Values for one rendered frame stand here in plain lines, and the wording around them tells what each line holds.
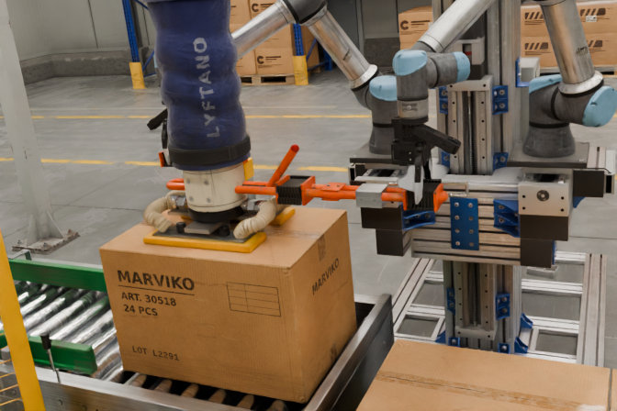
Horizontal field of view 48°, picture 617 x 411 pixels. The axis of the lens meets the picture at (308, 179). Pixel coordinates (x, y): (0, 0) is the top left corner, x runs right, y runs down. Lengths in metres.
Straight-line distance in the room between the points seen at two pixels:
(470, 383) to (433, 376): 0.10
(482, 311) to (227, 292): 1.04
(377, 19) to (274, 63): 1.77
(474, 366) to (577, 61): 0.87
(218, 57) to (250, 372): 0.84
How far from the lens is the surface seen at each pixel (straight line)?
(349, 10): 10.63
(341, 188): 1.80
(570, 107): 2.06
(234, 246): 1.85
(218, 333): 1.94
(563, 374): 2.05
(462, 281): 2.50
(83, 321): 2.60
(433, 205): 1.71
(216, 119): 1.84
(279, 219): 1.98
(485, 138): 2.29
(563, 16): 1.95
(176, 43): 1.81
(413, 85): 1.66
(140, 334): 2.11
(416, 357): 2.09
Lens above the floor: 1.67
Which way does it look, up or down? 18 degrees down
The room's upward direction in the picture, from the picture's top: 6 degrees counter-clockwise
